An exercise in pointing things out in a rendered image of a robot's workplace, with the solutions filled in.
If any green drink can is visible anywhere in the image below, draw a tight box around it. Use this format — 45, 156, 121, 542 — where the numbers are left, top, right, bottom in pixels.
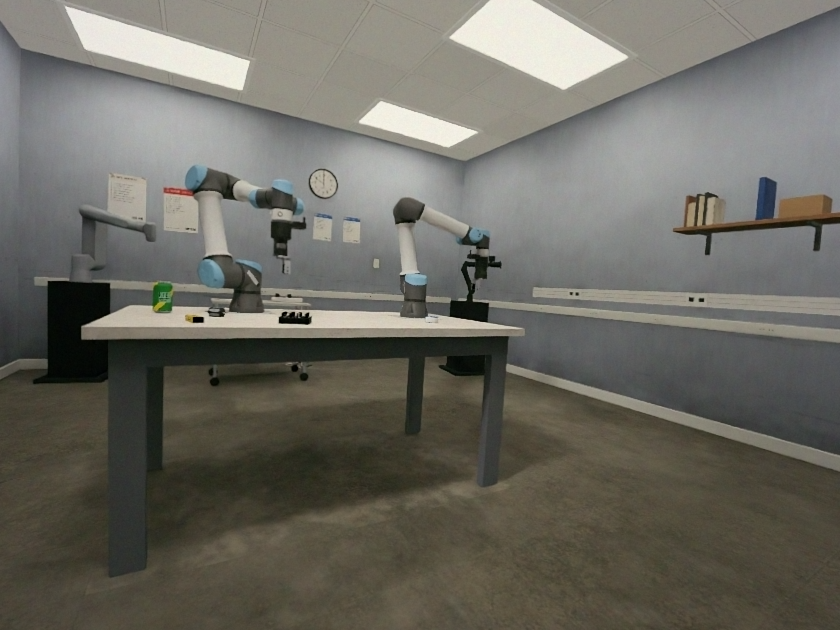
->
153, 281, 173, 313

